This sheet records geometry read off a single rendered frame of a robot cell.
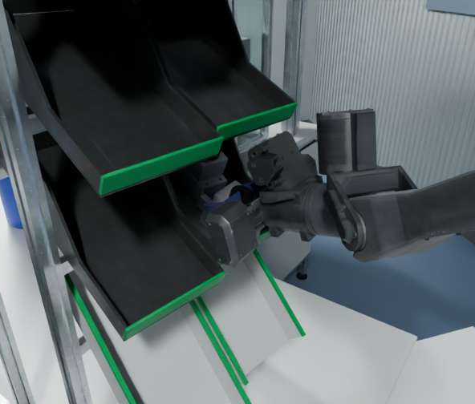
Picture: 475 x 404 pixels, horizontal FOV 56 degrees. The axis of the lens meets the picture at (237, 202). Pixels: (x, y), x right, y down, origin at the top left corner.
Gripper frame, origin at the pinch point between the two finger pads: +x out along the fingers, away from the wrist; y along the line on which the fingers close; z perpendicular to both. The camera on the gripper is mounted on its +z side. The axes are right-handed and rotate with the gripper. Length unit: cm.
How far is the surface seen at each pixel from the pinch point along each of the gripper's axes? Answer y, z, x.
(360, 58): -319, -29, 131
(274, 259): -97, -80, 80
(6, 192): -7, -7, 89
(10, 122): 20.4, 16.9, 4.4
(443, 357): -31, -46, -13
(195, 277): 9.6, -5.2, 0.3
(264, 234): -2.2, -5.6, -1.2
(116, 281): 16.7, -1.9, 4.3
